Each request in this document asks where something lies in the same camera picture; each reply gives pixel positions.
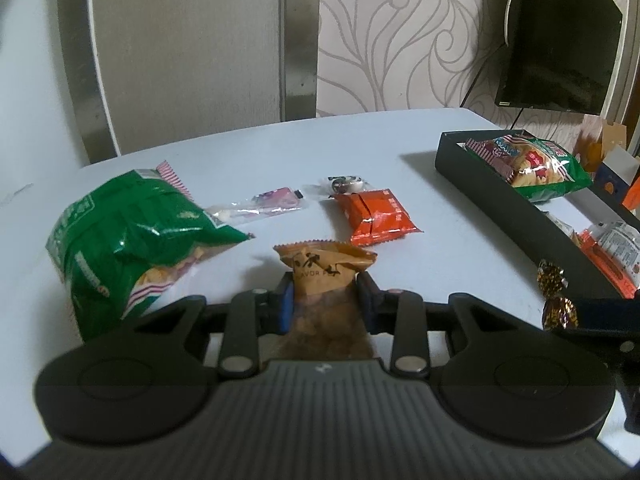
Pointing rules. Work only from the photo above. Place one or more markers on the clear pink snack packet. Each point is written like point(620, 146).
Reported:
point(270, 200)

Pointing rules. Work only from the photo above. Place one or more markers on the grey white snack packet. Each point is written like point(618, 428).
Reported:
point(622, 245)

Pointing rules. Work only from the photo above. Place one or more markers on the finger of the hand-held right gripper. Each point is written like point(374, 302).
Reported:
point(631, 385)
point(607, 317)

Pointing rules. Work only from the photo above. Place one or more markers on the plain green snack bag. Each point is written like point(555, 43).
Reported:
point(125, 230)

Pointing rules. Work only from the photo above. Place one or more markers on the green white shrimp chips bag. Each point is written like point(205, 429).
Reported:
point(535, 162)

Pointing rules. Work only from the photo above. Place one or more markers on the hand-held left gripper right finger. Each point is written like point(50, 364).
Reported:
point(365, 305)

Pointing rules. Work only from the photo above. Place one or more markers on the blue orange carton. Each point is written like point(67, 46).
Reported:
point(620, 180)

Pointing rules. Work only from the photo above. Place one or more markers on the small black white candy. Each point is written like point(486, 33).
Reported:
point(345, 186)

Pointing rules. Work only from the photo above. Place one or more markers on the black box with white inside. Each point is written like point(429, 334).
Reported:
point(480, 175)

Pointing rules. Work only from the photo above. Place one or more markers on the long red-orange snack packet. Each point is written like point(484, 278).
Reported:
point(625, 280)

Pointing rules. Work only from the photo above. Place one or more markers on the black wall television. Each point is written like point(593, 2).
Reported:
point(555, 45)

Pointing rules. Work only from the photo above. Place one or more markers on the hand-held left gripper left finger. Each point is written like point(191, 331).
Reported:
point(285, 305)

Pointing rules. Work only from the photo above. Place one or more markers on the brown gold foil candy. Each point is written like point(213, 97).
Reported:
point(560, 312)

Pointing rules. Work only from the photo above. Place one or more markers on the orange cardboard box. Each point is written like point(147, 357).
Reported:
point(600, 140)

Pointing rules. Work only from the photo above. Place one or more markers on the small white snack packet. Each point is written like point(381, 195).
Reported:
point(560, 222)

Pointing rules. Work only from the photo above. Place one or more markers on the silver refrigerator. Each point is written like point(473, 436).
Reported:
point(190, 50)

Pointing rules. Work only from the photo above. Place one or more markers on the orange foil snack packet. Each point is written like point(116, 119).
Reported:
point(375, 217)

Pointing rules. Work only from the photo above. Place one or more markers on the clear brown-top peanut packet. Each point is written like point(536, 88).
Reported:
point(320, 270)

